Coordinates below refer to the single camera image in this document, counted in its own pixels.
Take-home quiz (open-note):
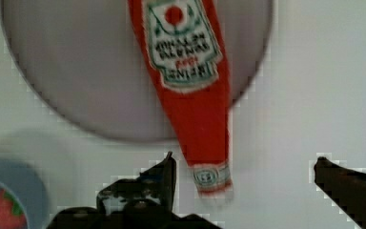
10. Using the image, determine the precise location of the red ketchup bottle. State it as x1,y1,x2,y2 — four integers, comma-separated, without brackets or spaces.
128,0,233,198

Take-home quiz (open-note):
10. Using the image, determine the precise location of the red strawberry in bowl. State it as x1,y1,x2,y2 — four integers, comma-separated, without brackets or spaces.
0,189,27,229

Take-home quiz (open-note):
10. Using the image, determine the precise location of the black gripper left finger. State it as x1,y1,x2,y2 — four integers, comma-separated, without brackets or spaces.
96,152,176,219

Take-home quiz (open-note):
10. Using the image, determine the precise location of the blue small bowl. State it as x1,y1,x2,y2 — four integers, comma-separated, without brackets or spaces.
0,159,50,229

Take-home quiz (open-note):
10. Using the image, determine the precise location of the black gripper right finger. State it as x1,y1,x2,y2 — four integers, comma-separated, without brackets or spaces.
314,156,366,229

